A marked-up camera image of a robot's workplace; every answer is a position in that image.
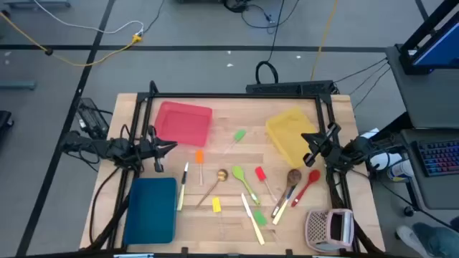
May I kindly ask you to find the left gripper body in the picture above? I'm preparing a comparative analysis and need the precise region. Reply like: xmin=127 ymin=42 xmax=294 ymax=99
xmin=139 ymin=125 xmax=169 ymax=173

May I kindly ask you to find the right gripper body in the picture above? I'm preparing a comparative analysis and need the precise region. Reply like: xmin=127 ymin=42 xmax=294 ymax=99
xmin=302 ymin=122 xmax=342 ymax=168

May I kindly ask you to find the red plastic bin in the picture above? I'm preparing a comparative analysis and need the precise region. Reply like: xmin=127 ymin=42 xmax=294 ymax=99
xmin=153 ymin=100 xmax=214 ymax=148

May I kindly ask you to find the yellow plastic bin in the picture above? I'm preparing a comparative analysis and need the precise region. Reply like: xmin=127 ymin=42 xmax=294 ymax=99
xmin=265 ymin=106 xmax=320 ymax=169

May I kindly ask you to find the red silicone spoon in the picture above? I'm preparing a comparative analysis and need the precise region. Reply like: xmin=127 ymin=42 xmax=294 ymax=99
xmin=290 ymin=169 xmax=322 ymax=208

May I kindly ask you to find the orange spatula clear handle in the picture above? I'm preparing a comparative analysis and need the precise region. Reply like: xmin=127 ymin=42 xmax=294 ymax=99
xmin=195 ymin=149 xmax=205 ymax=186

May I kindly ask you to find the brown wooden spoon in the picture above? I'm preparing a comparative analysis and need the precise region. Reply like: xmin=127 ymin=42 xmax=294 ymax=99
xmin=270 ymin=168 xmax=303 ymax=219

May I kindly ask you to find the cream handled table knife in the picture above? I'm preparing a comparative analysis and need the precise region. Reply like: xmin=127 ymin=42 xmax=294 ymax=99
xmin=176 ymin=161 xmax=190 ymax=212
xmin=271 ymin=184 xmax=298 ymax=226
xmin=240 ymin=192 xmax=266 ymax=247

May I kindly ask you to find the red spatula clear handle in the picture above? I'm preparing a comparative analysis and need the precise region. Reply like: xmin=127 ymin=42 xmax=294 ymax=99
xmin=255 ymin=166 xmax=279 ymax=204

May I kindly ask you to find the blue plastic bin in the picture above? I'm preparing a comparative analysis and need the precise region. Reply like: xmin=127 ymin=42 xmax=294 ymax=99
xmin=123 ymin=177 xmax=179 ymax=246

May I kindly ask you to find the brass metal spoon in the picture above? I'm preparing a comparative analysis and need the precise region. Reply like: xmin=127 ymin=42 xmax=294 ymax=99
xmin=195 ymin=168 xmax=230 ymax=209

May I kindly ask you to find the green spatula clear handle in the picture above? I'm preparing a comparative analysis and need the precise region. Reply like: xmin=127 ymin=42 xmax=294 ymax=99
xmin=224 ymin=128 xmax=247 ymax=156
xmin=252 ymin=210 xmax=283 ymax=247

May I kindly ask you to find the yellow spatula clear handle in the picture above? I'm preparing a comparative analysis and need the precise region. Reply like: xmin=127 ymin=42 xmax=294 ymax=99
xmin=212 ymin=196 xmax=227 ymax=239

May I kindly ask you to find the green silicone spoon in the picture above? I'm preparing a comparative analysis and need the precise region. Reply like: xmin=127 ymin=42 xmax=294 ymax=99
xmin=231 ymin=165 xmax=262 ymax=207

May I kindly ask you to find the black power strip box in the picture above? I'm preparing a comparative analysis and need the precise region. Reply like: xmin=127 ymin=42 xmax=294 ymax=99
xmin=245 ymin=80 xmax=340 ymax=96

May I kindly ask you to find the white paper sheet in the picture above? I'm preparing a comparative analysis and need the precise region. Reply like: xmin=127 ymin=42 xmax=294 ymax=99
xmin=360 ymin=128 xmax=402 ymax=171

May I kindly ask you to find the black mesh power supply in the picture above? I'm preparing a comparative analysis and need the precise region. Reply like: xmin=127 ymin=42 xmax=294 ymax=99
xmin=75 ymin=97 xmax=110 ymax=140

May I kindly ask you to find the white can blue label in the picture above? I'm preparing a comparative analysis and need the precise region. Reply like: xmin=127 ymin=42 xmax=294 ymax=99
xmin=386 ymin=160 xmax=415 ymax=183

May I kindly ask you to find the pink box grater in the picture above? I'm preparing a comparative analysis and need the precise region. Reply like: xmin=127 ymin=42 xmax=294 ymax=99
xmin=304 ymin=208 xmax=355 ymax=254

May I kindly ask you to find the grey desk top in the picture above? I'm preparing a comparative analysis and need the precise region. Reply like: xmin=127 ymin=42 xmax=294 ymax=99
xmin=385 ymin=44 xmax=459 ymax=130

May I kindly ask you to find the backlit black keyboard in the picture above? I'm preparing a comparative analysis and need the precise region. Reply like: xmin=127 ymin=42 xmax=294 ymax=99
xmin=415 ymin=139 xmax=459 ymax=178

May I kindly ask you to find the grey keyboard tray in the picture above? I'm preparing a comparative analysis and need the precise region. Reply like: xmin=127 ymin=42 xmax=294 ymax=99
xmin=399 ymin=128 xmax=459 ymax=211

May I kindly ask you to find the person's shoe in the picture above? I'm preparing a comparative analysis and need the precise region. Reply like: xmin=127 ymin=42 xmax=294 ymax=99
xmin=396 ymin=224 xmax=426 ymax=257

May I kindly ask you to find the person's leg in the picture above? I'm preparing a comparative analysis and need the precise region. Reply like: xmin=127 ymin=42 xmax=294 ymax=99
xmin=412 ymin=221 xmax=459 ymax=258

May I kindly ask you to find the grey metal floor bar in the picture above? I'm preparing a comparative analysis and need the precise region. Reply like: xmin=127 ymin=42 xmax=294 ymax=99
xmin=0 ymin=80 xmax=37 ymax=90
xmin=3 ymin=0 xmax=72 ymax=9

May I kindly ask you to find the black monitor blue screen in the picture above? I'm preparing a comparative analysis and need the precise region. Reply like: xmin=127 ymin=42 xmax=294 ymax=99
xmin=397 ymin=0 xmax=459 ymax=76

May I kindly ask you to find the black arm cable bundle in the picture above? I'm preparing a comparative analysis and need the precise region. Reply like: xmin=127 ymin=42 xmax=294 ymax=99
xmin=328 ymin=171 xmax=383 ymax=256
xmin=87 ymin=166 xmax=132 ymax=251

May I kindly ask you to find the thin black cable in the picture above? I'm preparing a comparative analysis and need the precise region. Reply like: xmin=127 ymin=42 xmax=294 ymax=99
xmin=353 ymin=67 xmax=392 ymax=110
xmin=333 ymin=57 xmax=389 ymax=84
xmin=349 ymin=62 xmax=391 ymax=95

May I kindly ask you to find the black metal table frame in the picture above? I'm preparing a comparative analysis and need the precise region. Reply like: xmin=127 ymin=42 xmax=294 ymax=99
xmin=80 ymin=80 xmax=387 ymax=258

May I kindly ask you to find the black looped cable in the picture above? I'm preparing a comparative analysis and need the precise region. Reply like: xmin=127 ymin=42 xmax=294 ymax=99
xmin=254 ymin=0 xmax=286 ymax=86

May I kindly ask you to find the yellow hanging cable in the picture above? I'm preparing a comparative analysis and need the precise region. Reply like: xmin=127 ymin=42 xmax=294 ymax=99
xmin=310 ymin=0 xmax=340 ymax=82

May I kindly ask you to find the yellow floor extension cable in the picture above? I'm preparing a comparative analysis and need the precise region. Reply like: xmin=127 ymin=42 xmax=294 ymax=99
xmin=0 ymin=10 xmax=143 ymax=68

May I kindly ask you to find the white floor cable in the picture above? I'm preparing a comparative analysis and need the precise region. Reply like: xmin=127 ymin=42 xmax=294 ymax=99
xmin=33 ymin=0 xmax=145 ymax=36

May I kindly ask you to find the black floor cable tangle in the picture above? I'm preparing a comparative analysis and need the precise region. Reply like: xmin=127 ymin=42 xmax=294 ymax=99
xmin=222 ymin=0 xmax=301 ymax=36

